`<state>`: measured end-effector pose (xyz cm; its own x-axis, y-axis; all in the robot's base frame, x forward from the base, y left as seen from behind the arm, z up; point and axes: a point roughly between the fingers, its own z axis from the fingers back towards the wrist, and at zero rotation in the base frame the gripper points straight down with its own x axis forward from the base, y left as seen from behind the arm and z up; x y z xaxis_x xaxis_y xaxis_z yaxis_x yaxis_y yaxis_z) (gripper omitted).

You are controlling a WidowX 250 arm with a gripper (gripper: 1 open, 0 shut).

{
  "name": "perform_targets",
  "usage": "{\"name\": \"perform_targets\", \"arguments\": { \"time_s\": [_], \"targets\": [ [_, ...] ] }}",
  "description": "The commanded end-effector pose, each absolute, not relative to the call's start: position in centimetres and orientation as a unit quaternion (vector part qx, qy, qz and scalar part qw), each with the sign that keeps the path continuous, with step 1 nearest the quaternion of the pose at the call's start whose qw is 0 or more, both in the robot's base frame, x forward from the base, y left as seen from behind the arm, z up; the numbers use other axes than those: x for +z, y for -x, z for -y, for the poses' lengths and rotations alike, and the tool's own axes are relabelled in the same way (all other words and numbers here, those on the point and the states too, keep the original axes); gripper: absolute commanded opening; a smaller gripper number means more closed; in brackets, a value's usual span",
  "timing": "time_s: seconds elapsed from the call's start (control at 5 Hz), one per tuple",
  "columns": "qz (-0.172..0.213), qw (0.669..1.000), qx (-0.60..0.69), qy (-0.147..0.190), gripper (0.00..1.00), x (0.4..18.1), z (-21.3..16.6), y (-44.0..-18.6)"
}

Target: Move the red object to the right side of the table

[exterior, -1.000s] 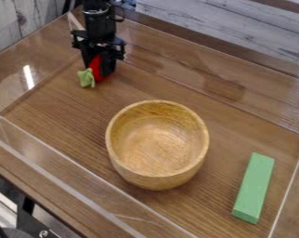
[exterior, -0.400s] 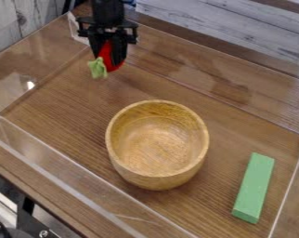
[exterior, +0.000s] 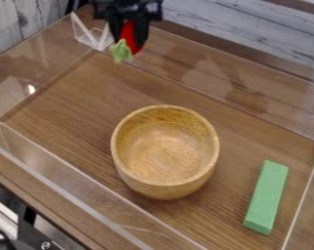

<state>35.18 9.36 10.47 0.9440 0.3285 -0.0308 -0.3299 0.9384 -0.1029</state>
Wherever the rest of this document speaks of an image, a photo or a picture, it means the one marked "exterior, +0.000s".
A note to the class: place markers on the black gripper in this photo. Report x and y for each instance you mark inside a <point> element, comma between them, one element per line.
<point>145,9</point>

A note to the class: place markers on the red plush strawberry toy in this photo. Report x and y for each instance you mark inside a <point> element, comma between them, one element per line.
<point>125,48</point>

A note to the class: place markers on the wooden bowl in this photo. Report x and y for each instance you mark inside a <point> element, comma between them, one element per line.
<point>165,148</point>

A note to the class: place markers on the clear acrylic tray walls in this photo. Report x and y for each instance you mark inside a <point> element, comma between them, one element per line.
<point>65,95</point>

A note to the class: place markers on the green rectangular block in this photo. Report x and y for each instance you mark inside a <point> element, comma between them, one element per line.
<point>264,203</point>

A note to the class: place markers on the black table leg bracket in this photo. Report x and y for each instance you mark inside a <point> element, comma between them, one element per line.
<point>30,235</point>

